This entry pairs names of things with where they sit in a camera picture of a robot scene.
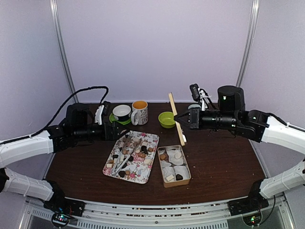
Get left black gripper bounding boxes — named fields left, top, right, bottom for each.
left=73, top=120, right=130, bottom=142

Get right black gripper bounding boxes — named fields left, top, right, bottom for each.
left=173, top=107, right=238, bottom=131

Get bear print tin lid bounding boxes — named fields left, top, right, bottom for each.
left=168, top=93, right=187, bottom=146

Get white round chocolate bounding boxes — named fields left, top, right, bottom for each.
left=174, top=152, right=183, bottom=159

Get metal tongs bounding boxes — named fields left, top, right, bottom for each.
left=111, top=134, right=142, bottom=176

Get ridged caramel chocolate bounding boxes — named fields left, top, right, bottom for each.
left=160, top=154, right=168, bottom=161

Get dark heart chocolate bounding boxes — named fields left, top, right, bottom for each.
left=176, top=174, right=183, bottom=181

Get white rectangular chocolate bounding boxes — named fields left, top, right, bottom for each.
left=165, top=175, right=174, bottom=182

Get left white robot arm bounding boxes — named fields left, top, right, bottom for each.
left=0, top=103, right=129, bottom=212

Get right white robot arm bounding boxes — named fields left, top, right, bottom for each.
left=174, top=84, right=305, bottom=211

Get white oval chocolate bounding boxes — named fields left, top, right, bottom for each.
left=143, top=158, right=152, bottom=165

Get dark round chocolate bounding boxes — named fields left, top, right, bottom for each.
left=118, top=171, right=126, bottom=177

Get tan chocolate tin box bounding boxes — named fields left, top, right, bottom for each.
left=157, top=145, right=192, bottom=188

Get green bowl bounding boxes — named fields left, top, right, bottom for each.
left=158, top=112, right=176, bottom=129

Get green saucer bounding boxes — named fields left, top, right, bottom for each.
left=109, top=113, right=131, bottom=125

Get white cup with dark band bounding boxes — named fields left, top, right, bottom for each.
left=112, top=104, right=132, bottom=122

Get white mug orange inside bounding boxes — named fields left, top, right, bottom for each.
left=131, top=101, right=148, bottom=125

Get floral rectangular tray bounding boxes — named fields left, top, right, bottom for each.
left=102, top=131, right=159, bottom=184

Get white paper cup liner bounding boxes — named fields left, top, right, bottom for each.
left=173, top=166, right=190, bottom=180
left=162, top=167, right=175, bottom=182
left=167, top=149, right=184, bottom=166

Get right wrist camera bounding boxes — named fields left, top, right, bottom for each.
left=189, top=83, right=213, bottom=111

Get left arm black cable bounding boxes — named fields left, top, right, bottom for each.
left=0, top=85, right=109, bottom=146

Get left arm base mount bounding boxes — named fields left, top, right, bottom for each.
left=42, top=197, right=85, bottom=217

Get front aluminium rail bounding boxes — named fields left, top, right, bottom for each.
left=19, top=188, right=296, bottom=229

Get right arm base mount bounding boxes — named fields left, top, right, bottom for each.
left=227, top=196, right=269, bottom=216

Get right aluminium frame post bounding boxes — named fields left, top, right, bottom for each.
left=236, top=0, right=260, bottom=87

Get aluminium frame post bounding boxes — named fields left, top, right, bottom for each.
left=236, top=0, right=260, bottom=87
left=50, top=0, right=76, bottom=94

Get left aluminium frame post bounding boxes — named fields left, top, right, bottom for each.
left=50, top=0, right=76, bottom=94

